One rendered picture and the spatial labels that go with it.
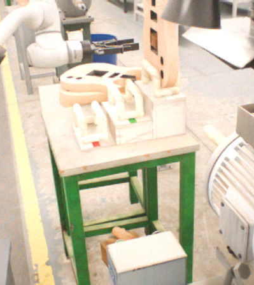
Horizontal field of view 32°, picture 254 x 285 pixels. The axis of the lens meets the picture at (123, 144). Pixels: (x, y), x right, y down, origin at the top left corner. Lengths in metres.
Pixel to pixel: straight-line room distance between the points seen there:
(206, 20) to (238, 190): 0.35
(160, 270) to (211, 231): 1.88
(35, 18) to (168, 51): 0.51
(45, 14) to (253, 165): 1.11
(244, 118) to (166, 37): 0.91
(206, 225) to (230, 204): 2.04
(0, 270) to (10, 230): 1.36
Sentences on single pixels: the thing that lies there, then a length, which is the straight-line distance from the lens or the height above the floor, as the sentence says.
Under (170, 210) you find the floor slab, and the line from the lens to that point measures 3.03.
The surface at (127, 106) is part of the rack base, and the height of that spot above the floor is 1.02.
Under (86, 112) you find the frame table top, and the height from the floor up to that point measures 0.93.
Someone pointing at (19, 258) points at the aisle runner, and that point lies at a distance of 2.78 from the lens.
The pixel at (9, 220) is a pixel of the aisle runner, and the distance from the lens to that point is 3.11.
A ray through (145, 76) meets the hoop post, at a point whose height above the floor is 1.14.
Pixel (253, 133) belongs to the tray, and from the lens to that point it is 0.86.
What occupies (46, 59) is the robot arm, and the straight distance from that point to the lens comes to 1.76.
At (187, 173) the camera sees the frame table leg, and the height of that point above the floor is 0.80.
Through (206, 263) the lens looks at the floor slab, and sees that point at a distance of 2.64.
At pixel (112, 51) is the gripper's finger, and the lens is 1.78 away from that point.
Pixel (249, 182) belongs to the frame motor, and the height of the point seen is 1.32.
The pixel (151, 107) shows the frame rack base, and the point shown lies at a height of 1.07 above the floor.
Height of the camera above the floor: 1.78
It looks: 27 degrees down
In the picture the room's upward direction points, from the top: 3 degrees counter-clockwise
